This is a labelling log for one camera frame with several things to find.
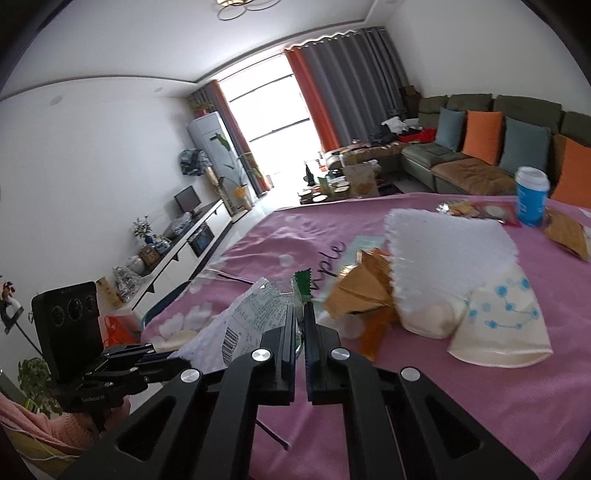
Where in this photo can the blue-grey bag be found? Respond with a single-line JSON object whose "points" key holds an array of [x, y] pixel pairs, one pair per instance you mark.
{"points": [[194, 161]]}

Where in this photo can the green potted plant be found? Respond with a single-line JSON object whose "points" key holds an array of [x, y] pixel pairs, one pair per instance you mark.
{"points": [[39, 383]]}

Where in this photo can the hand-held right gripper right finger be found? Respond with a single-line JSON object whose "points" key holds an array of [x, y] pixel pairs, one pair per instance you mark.
{"points": [[309, 332]]}

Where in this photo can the small blue-grey cushion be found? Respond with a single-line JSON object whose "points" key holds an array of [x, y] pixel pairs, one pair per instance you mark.
{"points": [[450, 129]]}

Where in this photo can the brown snack packet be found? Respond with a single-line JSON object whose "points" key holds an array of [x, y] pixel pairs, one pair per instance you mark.
{"points": [[565, 233]]}

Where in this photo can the person's left forearm pink sleeve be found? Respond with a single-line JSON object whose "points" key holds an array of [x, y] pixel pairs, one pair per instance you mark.
{"points": [[41, 429]]}

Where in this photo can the brown paper bag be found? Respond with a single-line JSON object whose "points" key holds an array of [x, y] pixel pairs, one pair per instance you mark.
{"points": [[362, 177]]}

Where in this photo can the pile of clothes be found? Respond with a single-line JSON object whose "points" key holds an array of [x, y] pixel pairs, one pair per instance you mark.
{"points": [[401, 129]]}

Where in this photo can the orange plastic bag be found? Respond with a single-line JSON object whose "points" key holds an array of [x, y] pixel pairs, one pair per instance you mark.
{"points": [[119, 332]]}

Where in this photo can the white crumpled tissue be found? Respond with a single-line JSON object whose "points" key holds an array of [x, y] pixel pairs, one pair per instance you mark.
{"points": [[434, 318]]}

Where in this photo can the paper cup with blue dots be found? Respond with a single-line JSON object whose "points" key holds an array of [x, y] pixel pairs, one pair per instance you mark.
{"points": [[503, 323]]}

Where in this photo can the white textured packet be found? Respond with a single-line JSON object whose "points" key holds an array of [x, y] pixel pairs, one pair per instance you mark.
{"points": [[443, 249]]}

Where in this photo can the orange curtain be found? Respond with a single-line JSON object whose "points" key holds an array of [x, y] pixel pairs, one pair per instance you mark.
{"points": [[235, 134], [314, 101]]}

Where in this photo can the green sofa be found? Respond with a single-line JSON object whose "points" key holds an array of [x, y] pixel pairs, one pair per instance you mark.
{"points": [[425, 157]]}

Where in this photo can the person's left hand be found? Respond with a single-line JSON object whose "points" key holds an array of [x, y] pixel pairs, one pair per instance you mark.
{"points": [[115, 413]]}

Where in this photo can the large blue-grey cushion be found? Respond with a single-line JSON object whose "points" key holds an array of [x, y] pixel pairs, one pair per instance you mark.
{"points": [[524, 145]]}

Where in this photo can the orange cushion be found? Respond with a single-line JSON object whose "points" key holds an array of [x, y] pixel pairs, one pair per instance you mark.
{"points": [[575, 173], [482, 136]]}

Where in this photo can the grey curtain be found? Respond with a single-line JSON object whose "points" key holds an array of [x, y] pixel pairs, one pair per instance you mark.
{"points": [[355, 83]]}

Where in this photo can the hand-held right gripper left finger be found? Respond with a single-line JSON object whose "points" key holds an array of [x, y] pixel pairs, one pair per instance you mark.
{"points": [[291, 332]]}

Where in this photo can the red-edged snack packet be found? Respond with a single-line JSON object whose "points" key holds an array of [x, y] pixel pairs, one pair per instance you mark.
{"points": [[501, 214]]}

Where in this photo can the flower vase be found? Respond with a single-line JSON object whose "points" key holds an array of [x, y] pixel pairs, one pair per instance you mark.
{"points": [[143, 230]]}

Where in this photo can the white barcode plastic wrapper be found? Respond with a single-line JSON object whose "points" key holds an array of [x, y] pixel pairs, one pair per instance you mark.
{"points": [[240, 318]]}

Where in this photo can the white standing air conditioner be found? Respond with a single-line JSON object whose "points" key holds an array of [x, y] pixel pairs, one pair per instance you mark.
{"points": [[207, 138]]}

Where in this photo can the pink printed blanket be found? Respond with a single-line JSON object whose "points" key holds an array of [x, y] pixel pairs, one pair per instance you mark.
{"points": [[452, 415]]}

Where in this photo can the cluttered coffee table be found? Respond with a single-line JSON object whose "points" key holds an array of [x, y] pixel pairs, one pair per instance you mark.
{"points": [[332, 184]]}

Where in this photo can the white TV cabinet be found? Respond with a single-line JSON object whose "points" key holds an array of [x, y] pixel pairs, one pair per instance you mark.
{"points": [[184, 249]]}

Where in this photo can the black monitor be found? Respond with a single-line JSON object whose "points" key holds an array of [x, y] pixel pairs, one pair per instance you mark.
{"points": [[187, 199]]}

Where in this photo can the clear cracker packet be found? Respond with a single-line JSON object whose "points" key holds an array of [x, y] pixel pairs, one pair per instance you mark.
{"points": [[459, 208]]}

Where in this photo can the blue cup with white lid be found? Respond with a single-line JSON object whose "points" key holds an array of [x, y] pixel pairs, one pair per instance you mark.
{"points": [[531, 198]]}

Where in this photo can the brown sofa seat pad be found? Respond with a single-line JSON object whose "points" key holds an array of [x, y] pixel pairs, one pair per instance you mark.
{"points": [[475, 170]]}

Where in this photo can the gold foil wrapper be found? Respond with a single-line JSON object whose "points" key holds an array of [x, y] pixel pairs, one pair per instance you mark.
{"points": [[360, 286]]}

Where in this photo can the tall leafy plant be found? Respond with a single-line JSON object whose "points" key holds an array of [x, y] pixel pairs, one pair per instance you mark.
{"points": [[240, 166]]}

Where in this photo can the small green serrated wrapper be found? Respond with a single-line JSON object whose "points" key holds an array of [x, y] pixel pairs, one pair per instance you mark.
{"points": [[303, 286]]}

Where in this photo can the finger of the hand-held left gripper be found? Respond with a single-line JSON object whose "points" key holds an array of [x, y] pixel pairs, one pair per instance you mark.
{"points": [[154, 367]]}

